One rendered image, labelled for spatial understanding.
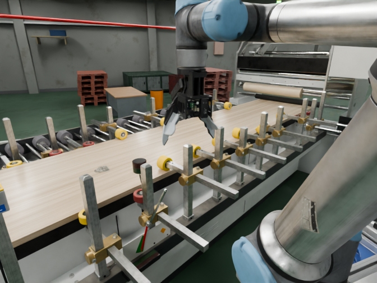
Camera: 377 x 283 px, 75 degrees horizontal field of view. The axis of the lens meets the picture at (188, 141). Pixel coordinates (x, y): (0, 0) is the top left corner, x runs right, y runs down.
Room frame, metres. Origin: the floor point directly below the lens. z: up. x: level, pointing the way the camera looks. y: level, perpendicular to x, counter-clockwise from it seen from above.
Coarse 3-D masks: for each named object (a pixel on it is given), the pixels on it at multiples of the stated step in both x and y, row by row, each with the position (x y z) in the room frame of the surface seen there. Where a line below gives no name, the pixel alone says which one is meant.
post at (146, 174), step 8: (144, 168) 0.90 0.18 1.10; (144, 176) 0.90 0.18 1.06; (152, 176) 0.92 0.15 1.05; (144, 184) 0.91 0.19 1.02; (152, 184) 0.92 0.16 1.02; (144, 192) 0.91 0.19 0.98; (152, 192) 0.92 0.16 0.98; (144, 200) 0.91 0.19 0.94; (152, 200) 0.92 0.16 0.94; (144, 208) 0.92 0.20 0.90; (152, 208) 0.91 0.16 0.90
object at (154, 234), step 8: (160, 224) 0.94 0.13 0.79; (152, 232) 0.90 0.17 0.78; (160, 232) 0.93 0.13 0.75; (168, 232) 0.97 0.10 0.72; (136, 240) 0.84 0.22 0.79; (152, 240) 0.90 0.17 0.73; (160, 240) 0.93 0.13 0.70; (128, 248) 0.81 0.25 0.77; (136, 248) 0.84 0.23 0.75; (144, 248) 0.86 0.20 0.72; (128, 256) 0.81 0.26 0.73; (136, 256) 0.83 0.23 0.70
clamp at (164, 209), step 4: (164, 204) 0.98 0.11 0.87; (160, 208) 0.95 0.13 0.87; (164, 208) 0.95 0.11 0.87; (164, 212) 0.95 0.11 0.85; (140, 216) 0.90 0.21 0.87; (144, 216) 0.90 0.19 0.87; (148, 216) 0.89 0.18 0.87; (156, 216) 0.92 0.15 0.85; (140, 220) 0.89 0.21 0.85; (144, 220) 0.88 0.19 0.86; (156, 220) 0.92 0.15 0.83; (140, 224) 0.90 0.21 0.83; (144, 224) 0.87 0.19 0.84; (152, 224) 0.90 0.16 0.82
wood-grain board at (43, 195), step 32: (160, 128) 2.07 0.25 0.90; (192, 128) 2.07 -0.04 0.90; (224, 128) 2.07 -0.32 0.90; (64, 160) 1.41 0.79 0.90; (96, 160) 1.41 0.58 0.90; (128, 160) 1.41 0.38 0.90; (32, 192) 1.04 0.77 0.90; (64, 192) 1.04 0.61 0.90; (96, 192) 1.04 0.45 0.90; (128, 192) 1.06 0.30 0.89; (32, 224) 0.81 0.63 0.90; (64, 224) 0.84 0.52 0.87
